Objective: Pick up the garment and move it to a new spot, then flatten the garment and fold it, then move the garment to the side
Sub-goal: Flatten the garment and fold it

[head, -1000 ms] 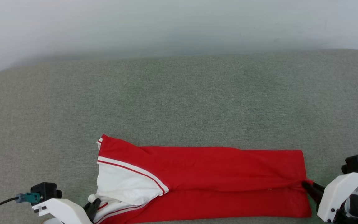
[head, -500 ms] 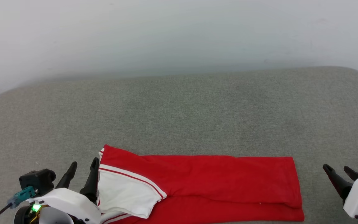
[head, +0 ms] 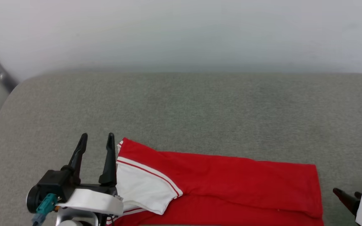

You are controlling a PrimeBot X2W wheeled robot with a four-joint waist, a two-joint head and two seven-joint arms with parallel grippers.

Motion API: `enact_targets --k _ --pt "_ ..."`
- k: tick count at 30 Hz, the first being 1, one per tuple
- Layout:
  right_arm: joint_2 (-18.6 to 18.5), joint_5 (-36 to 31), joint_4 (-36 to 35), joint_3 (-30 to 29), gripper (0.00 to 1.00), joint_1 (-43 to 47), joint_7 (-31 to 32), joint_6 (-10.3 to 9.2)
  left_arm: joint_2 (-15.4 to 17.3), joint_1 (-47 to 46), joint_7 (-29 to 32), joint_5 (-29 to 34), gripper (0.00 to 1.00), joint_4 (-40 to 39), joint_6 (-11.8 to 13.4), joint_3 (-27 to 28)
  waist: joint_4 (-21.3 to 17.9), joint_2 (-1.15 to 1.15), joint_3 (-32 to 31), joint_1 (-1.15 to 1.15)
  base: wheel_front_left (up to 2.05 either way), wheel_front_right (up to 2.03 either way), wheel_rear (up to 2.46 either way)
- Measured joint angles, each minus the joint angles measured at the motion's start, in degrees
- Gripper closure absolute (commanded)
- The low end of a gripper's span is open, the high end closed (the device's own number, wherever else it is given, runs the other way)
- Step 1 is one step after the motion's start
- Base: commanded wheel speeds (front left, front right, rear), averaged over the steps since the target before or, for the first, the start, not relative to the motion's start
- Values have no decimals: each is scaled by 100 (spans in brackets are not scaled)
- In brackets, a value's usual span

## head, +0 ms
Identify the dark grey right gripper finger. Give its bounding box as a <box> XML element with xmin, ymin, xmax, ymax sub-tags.
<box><xmin>332</xmin><ymin>187</ymin><xmax>361</xmax><ymax>217</ymax></box>

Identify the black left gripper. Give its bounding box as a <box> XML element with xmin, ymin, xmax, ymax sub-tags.
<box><xmin>26</xmin><ymin>132</ymin><xmax>119</xmax><ymax>214</ymax></box>

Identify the red number 23 jersey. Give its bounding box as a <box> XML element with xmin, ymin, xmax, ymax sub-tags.
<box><xmin>106</xmin><ymin>137</ymin><xmax>325</xmax><ymax>226</ymax></box>

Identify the teal cable connector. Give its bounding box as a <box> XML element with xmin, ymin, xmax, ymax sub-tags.
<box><xmin>31</xmin><ymin>193</ymin><xmax>58</xmax><ymax>225</ymax></box>

